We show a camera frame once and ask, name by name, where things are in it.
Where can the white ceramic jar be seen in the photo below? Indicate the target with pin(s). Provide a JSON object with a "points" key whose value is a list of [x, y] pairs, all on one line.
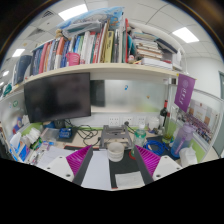
{"points": [[154, 123]]}

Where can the green drinking glass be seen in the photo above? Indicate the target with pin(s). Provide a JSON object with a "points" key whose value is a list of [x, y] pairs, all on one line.
{"points": [[169, 131]]}

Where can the grey metal laptop stand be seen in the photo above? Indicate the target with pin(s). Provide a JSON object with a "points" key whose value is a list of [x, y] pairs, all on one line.
{"points": [[115, 132]]}

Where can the black desk mat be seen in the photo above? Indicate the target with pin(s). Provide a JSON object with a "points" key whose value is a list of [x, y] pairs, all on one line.
{"points": [[125, 166]]}

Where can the white wall socket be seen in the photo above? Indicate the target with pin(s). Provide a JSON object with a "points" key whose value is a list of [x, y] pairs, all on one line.
{"points": [[114, 121], [128, 120], [141, 120]]}

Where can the large lavender water bottle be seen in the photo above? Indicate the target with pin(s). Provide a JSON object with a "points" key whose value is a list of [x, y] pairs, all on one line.
{"points": [[181, 140]]}

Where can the small blue sticker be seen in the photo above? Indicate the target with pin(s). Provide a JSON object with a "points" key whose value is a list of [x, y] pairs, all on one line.
{"points": [[126, 87]]}

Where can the crumpled white tissue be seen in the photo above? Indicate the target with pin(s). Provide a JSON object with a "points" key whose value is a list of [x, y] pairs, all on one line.
{"points": [[188, 156]]}

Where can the white paper sheets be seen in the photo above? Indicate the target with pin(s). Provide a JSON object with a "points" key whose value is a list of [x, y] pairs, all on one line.
{"points": [[98, 170]]}

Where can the black computer monitor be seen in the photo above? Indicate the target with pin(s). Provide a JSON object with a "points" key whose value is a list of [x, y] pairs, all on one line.
{"points": [[56, 96]]}

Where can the grey door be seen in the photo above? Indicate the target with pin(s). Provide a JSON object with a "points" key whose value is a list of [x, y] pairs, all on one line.
{"points": [[221, 113]]}

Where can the white ribbed cup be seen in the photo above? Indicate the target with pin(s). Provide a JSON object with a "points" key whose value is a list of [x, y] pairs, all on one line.
{"points": [[115, 151]]}

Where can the ceiling lights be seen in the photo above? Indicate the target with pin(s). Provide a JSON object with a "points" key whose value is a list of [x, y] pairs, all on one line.
{"points": [[185, 34]]}

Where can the framed group photo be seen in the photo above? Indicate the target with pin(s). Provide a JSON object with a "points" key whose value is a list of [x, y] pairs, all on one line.
{"points": [[200, 118]]}

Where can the purple hanging pennant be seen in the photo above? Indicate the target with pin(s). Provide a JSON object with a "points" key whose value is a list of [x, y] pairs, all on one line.
{"points": [[184, 92]]}

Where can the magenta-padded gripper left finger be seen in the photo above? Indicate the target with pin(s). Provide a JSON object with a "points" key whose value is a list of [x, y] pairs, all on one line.
{"points": [[59, 165]]}

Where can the small blue device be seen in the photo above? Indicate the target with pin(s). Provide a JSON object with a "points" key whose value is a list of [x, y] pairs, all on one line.
{"points": [[65, 133]]}

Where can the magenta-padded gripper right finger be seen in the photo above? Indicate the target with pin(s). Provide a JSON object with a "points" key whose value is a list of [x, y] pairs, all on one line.
{"points": [[166, 165]]}

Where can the clear plastic box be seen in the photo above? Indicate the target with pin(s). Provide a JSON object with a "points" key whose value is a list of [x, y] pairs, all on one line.
{"points": [[49, 134]]}

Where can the dark wine bottle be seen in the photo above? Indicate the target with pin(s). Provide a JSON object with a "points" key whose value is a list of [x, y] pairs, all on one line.
{"points": [[163, 115]]}

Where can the flat round red coaster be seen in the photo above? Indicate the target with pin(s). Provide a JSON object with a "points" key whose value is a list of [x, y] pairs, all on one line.
{"points": [[132, 155]]}

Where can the white shelf with books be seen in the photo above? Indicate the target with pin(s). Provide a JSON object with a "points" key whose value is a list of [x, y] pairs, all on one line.
{"points": [[100, 70]]}

